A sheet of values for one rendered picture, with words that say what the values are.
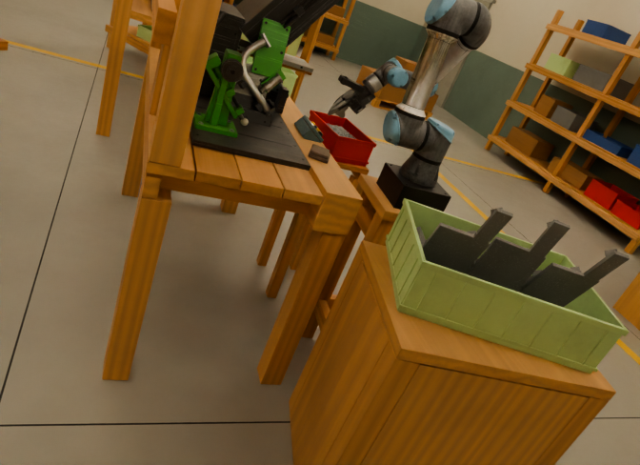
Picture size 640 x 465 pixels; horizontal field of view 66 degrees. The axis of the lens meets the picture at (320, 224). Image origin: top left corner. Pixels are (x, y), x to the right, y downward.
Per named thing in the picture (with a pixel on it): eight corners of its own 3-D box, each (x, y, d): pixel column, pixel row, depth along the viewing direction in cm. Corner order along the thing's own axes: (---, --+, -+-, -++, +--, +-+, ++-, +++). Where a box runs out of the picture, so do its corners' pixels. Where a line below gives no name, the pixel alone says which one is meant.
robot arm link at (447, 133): (447, 165, 187) (463, 132, 181) (416, 156, 183) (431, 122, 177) (435, 152, 197) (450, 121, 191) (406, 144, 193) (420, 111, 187)
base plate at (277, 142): (256, 82, 267) (258, 78, 266) (309, 171, 179) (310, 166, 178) (177, 59, 250) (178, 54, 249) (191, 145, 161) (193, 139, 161)
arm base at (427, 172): (428, 174, 203) (438, 152, 199) (440, 191, 190) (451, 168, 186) (394, 165, 199) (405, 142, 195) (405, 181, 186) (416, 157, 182)
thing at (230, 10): (216, 81, 233) (236, 7, 218) (224, 101, 208) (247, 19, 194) (177, 70, 225) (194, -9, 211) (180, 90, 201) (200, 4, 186)
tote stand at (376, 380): (435, 424, 218) (528, 283, 184) (482, 549, 173) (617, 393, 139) (288, 400, 200) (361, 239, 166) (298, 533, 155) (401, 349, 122)
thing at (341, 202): (268, 99, 295) (275, 75, 288) (348, 236, 174) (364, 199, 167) (245, 93, 289) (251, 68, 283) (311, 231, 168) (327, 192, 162)
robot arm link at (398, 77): (419, 73, 198) (410, 70, 208) (394, 65, 195) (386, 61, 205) (411, 93, 201) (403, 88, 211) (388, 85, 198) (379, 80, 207)
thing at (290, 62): (302, 66, 230) (304, 59, 229) (310, 75, 217) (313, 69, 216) (219, 40, 214) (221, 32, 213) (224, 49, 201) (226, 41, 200)
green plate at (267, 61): (272, 79, 207) (285, 28, 203) (278, 80, 200) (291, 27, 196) (246, 71, 203) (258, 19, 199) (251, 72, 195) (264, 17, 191)
